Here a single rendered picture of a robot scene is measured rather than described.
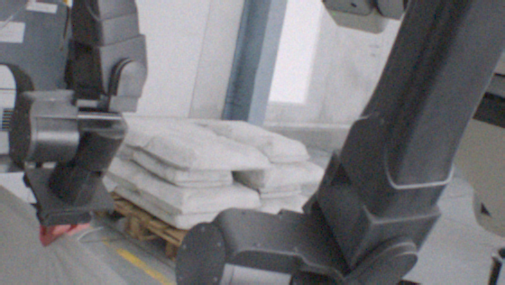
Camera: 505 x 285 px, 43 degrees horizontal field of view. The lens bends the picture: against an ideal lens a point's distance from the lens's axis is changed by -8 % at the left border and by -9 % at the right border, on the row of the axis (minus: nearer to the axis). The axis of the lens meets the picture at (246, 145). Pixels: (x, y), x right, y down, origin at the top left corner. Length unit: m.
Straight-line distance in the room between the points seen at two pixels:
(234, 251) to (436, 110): 0.15
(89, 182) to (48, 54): 0.35
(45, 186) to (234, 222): 0.38
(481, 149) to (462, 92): 0.53
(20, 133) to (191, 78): 5.96
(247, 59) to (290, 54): 0.74
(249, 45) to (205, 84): 0.60
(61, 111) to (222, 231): 0.30
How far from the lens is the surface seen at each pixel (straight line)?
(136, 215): 3.97
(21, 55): 1.03
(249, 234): 0.43
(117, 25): 0.69
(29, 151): 0.67
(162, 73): 6.39
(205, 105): 6.81
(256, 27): 6.89
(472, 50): 0.38
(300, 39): 7.60
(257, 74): 6.69
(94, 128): 0.70
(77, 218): 0.78
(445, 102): 0.39
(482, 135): 0.90
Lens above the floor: 1.36
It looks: 11 degrees down
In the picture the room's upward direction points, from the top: 11 degrees clockwise
